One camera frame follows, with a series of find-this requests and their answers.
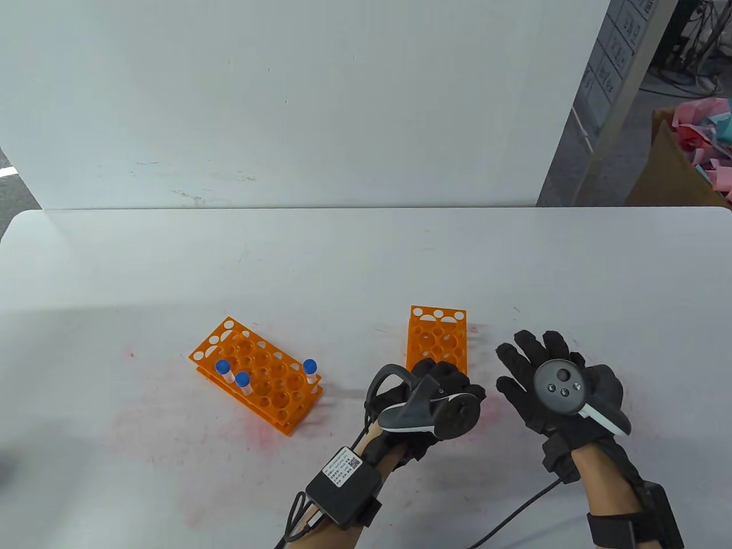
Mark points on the person's left hand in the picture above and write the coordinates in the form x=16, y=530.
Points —
x=443, y=372

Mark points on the person's right hand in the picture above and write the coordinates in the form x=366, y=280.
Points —
x=532, y=354

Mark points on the orange test tube rack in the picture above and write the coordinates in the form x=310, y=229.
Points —
x=286, y=426
x=429, y=322

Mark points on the blue capped test tube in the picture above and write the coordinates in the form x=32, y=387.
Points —
x=243, y=378
x=310, y=366
x=223, y=366

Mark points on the person's right forearm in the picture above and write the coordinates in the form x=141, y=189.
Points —
x=603, y=492

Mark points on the person's left forearm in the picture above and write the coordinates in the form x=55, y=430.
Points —
x=340, y=537

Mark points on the grey hand controller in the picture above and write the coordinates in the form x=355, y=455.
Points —
x=560, y=389
x=457, y=417

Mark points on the black labelled wrist module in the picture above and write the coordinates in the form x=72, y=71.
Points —
x=343, y=486

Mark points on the black plain wrist module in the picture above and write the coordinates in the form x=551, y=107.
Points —
x=660, y=512

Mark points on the brown cardboard box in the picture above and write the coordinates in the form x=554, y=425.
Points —
x=663, y=171

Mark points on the pink paper scraps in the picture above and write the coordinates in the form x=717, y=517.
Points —
x=703, y=120

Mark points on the white backdrop board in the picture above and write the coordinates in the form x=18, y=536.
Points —
x=286, y=103

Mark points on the grey partition panel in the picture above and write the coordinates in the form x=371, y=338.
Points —
x=612, y=51

